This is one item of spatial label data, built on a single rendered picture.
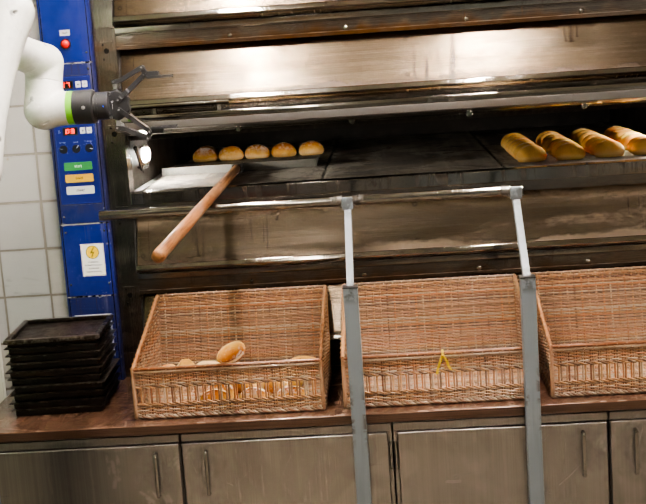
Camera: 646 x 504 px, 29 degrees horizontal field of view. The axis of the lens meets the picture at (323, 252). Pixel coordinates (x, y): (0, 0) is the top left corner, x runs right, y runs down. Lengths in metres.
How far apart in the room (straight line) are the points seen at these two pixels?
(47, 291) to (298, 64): 1.09
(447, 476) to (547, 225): 0.90
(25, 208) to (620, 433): 1.96
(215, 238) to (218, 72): 0.53
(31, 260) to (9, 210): 0.17
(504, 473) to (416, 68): 1.26
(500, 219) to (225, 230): 0.87
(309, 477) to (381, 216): 0.89
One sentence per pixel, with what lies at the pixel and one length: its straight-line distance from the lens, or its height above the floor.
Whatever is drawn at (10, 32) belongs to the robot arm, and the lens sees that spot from 3.03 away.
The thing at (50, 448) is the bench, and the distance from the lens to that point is 3.70.
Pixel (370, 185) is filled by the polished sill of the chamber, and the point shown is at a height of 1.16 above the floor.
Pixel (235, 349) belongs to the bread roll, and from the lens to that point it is 3.93.
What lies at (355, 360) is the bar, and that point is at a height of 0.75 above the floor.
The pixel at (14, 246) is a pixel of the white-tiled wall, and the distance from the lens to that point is 4.16.
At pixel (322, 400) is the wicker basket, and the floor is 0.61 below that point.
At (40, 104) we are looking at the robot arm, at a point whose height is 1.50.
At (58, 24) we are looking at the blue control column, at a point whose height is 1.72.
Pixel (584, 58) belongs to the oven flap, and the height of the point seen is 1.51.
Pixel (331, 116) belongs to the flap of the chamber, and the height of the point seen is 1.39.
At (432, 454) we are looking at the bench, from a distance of 3.59.
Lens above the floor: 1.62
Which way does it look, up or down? 10 degrees down
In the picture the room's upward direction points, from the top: 4 degrees counter-clockwise
